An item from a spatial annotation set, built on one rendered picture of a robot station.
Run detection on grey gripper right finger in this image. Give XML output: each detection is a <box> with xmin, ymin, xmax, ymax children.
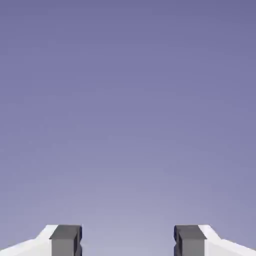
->
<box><xmin>173</xmin><ymin>224</ymin><xmax>256</xmax><ymax>256</ymax></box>

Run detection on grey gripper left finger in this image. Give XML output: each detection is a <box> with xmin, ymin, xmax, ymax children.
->
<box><xmin>0</xmin><ymin>224</ymin><xmax>83</xmax><ymax>256</ymax></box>

